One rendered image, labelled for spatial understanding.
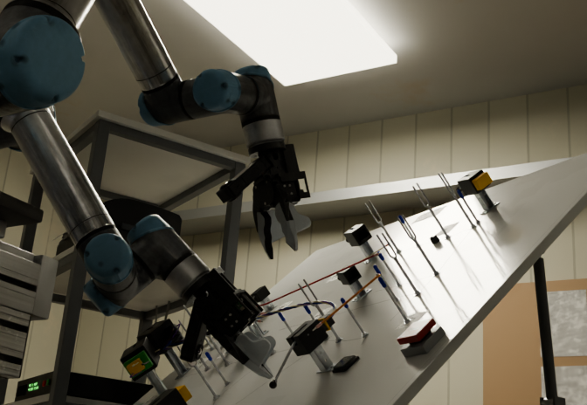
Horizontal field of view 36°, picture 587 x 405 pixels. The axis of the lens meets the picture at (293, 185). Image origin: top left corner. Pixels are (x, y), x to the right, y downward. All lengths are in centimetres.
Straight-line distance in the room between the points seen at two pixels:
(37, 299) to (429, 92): 355
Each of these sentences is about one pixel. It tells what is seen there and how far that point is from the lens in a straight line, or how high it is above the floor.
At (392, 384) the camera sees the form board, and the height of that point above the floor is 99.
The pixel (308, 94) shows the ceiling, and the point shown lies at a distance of 476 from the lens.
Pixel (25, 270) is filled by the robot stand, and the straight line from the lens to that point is 134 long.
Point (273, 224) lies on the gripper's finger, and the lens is 174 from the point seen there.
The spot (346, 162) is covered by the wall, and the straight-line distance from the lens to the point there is 499.
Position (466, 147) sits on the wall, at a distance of 472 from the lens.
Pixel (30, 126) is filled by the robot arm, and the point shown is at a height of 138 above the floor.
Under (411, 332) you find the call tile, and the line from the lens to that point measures 150.
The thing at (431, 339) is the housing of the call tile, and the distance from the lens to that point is 150.
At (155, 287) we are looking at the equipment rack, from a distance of 282.
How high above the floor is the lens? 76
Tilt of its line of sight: 21 degrees up
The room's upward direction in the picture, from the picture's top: 5 degrees clockwise
